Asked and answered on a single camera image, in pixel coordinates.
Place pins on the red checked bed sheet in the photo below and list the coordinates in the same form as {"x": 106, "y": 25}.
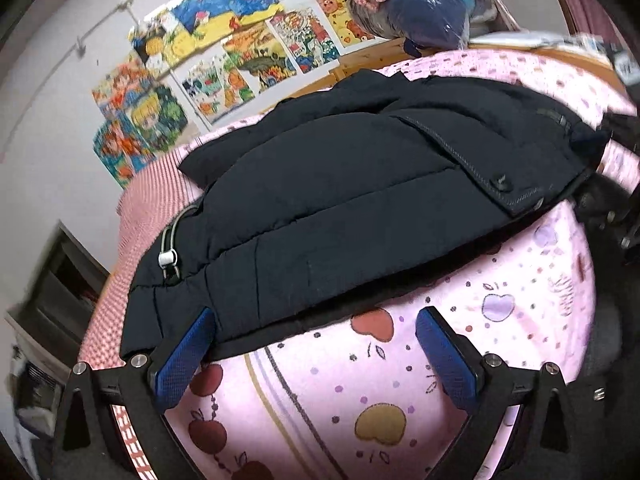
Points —
{"x": 115, "y": 300}

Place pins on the dark wall cabinet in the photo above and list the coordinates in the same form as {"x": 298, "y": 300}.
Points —
{"x": 60, "y": 280}

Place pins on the wooden bed frame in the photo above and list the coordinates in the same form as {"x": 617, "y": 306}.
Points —
{"x": 375, "y": 62}

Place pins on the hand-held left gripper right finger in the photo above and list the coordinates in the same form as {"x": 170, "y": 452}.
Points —
{"x": 447, "y": 360}

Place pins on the pink apple-print quilt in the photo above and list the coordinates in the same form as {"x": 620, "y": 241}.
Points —
{"x": 380, "y": 410}

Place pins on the pile of bedding and clothes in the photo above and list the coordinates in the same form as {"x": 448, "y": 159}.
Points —
{"x": 425, "y": 5}

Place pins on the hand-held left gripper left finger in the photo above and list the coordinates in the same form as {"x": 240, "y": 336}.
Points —
{"x": 182, "y": 360}

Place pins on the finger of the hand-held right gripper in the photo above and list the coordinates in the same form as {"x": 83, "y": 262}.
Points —
{"x": 622, "y": 135}

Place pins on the group of coloured wall drawings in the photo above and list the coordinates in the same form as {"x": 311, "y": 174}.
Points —
{"x": 210, "y": 55}

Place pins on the black plastic crate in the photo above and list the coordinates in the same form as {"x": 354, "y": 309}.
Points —
{"x": 37, "y": 382}

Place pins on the black padded jacket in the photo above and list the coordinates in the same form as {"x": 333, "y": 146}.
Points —
{"x": 350, "y": 180}

